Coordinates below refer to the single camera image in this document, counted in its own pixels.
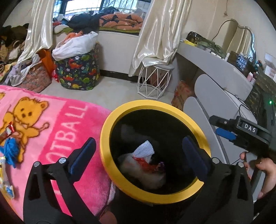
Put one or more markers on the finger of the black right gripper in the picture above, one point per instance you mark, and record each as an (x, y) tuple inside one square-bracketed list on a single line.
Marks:
[(225, 134)]

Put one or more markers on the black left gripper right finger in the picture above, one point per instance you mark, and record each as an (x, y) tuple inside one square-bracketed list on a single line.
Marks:
[(226, 195)]

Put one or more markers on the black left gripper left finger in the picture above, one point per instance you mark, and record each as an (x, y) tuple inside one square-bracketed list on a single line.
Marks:
[(40, 204)]

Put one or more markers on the blue glove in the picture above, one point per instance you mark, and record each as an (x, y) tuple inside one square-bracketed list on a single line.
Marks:
[(10, 150)]

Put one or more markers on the yellow rimmed black trash bin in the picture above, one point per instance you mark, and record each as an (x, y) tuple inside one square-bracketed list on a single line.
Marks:
[(165, 127)]

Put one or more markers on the person's right hand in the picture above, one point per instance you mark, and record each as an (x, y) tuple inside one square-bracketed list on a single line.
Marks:
[(268, 167)]

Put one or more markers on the yellow white plastic wrapper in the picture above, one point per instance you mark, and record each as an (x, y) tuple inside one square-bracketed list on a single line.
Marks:
[(6, 188)]

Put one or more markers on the white vanity desk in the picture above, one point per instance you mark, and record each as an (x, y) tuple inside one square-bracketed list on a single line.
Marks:
[(221, 90)]

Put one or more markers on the dark woven storage basket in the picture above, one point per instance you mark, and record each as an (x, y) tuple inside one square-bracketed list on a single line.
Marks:
[(239, 61)]

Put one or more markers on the red wrapper in bin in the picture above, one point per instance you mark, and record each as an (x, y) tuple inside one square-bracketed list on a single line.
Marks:
[(150, 168)]

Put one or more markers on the pink cartoon bear blanket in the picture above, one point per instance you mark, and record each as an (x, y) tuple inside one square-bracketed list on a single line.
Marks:
[(64, 125)]

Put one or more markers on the red candy wrapper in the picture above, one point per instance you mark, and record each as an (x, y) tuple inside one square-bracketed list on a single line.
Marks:
[(8, 130)]

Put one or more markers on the silver framed mirror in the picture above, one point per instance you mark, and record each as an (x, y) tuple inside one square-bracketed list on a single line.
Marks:
[(231, 36)]

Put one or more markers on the camouflage pouch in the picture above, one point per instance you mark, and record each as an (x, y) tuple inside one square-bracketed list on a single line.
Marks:
[(205, 43)]

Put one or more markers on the right cream satin curtain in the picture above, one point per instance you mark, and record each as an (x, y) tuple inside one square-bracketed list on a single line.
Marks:
[(160, 35)]

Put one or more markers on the cream satin curtain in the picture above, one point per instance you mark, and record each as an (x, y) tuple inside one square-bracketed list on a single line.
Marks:
[(39, 35), (160, 35)]

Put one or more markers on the woven patterned bag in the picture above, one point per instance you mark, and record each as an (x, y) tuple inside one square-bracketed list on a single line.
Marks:
[(37, 79)]

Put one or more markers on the dinosaur print laundry basket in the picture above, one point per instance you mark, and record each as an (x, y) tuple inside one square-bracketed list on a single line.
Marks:
[(80, 72)]

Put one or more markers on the orange bag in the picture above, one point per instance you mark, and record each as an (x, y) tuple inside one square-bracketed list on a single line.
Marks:
[(47, 60)]

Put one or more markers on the orange patterned quilt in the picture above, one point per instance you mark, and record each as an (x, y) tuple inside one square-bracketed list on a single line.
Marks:
[(125, 22)]

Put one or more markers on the white plastic bag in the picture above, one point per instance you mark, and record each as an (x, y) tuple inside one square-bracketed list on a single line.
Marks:
[(75, 46)]

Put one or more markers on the left cream satin curtain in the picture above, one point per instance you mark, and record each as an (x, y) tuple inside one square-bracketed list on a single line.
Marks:
[(39, 35)]

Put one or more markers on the pile of clothes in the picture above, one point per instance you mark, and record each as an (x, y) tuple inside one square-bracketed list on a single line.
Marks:
[(12, 45)]

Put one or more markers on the black clothes on sill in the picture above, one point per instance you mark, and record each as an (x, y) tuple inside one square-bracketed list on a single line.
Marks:
[(88, 22)]

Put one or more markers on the black framed window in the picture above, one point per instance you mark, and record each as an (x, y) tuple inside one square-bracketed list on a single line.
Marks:
[(70, 8)]

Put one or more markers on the white wire frame stool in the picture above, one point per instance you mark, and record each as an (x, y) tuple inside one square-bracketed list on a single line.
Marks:
[(153, 81)]

